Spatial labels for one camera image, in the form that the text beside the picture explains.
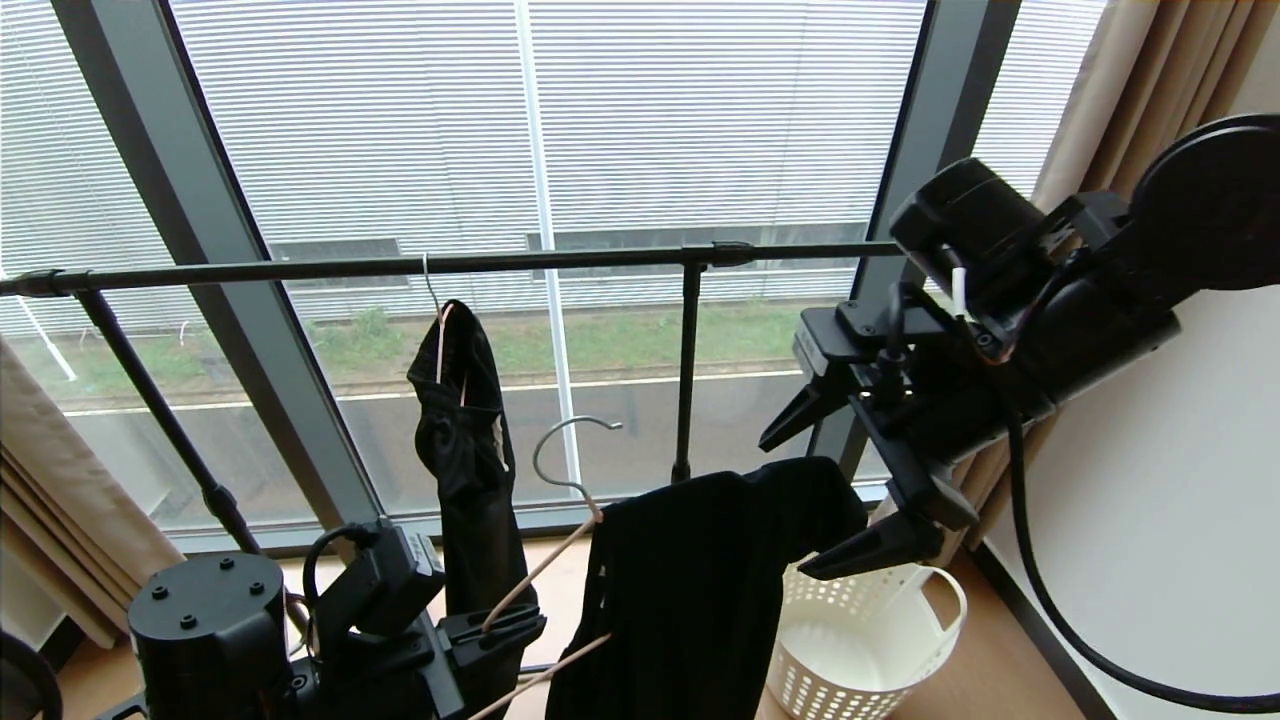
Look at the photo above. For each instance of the beige curtain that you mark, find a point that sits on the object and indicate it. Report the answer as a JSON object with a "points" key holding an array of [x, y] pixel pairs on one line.
{"points": [[1130, 80], [60, 500]]}

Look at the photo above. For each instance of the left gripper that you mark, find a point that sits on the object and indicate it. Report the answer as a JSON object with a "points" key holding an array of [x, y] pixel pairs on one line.
{"points": [[380, 680]]}

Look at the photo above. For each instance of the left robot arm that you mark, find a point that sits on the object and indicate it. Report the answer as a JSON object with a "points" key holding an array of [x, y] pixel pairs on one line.
{"points": [[200, 630]]}

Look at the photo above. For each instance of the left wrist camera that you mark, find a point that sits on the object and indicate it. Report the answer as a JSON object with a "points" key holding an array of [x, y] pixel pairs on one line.
{"points": [[385, 585]]}

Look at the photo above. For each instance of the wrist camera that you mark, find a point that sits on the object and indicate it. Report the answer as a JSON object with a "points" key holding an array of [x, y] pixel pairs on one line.
{"points": [[860, 335], [385, 585]]}

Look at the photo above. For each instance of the black shorts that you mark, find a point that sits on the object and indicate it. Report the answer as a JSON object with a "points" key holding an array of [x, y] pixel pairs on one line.
{"points": [[470, 470]]}

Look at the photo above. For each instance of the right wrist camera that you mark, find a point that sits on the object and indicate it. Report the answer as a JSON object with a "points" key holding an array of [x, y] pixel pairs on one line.
{"points": [[860, 335]]}

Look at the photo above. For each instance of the black clothes rack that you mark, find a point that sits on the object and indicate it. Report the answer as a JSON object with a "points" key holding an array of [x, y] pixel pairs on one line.
{"points": [[400, 265]]}

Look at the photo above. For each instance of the white laundry basket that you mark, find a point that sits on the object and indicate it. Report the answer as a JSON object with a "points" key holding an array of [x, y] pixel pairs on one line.
{"points": [[850, 650]]}

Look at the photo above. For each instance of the black garment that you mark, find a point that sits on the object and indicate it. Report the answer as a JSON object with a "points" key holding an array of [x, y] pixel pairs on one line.
{"points": [[690, 600]]}

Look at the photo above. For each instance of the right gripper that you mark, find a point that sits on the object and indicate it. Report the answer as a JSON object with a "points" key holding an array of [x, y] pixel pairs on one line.
{"points": [[950, 420]]}

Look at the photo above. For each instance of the window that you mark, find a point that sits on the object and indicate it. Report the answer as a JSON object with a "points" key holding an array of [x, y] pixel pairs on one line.
{"points": [[200, 200]]}

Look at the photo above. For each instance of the pink clothes hanger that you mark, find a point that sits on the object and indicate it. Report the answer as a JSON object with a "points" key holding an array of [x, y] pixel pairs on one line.
{"points": [[430, 285], [545, 568]]}

